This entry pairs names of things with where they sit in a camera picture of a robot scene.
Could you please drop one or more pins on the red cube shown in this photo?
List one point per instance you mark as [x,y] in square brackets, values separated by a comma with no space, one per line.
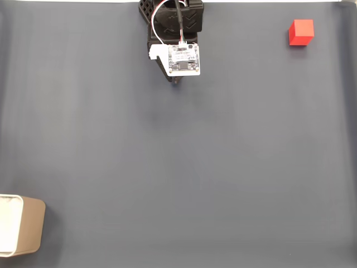
[302,28]

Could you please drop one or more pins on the beige rounded square box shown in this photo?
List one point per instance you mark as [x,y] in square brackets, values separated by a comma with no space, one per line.
[30,223]

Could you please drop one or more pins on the dark blue table mat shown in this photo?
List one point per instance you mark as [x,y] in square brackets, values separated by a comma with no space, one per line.
[178,167]

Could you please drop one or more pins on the camera board on white mount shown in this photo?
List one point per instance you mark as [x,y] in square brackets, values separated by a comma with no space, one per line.
[184,60]

